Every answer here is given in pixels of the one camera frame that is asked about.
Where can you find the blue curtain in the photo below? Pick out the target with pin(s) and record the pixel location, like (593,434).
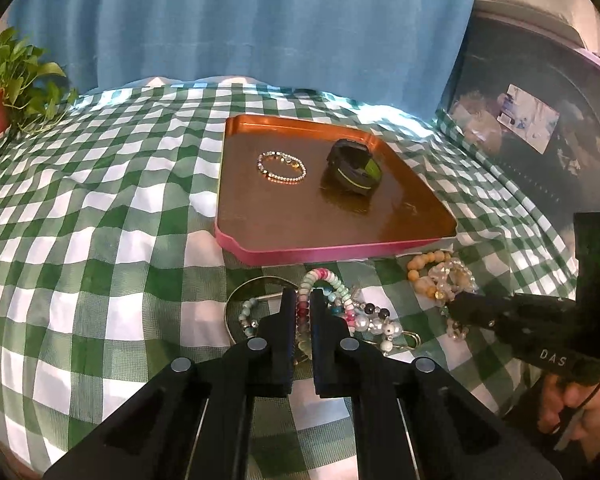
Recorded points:
(280,25)

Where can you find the black and green watch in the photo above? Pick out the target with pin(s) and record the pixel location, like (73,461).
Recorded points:
(350,170)

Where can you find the gold metal clip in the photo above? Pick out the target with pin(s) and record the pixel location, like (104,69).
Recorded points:
(410,337)

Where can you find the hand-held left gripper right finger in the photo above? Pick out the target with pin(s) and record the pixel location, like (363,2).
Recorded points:
(316,320)

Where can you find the thin metal bangle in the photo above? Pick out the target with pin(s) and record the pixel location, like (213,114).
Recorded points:
(245,285)

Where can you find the green checked tablecloth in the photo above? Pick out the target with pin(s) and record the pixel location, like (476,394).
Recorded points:
(80,210)

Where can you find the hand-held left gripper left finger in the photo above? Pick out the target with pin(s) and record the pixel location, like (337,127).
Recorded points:
(291,320)

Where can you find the dark reflective panel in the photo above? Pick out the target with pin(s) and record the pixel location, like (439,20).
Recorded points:
(530,170)

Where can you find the green potted plant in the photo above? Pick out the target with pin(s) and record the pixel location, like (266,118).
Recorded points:
(15,75)

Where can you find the person's right hand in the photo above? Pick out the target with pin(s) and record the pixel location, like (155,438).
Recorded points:
(595,420)

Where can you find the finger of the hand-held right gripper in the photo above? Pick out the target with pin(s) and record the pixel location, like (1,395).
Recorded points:
(472,310)

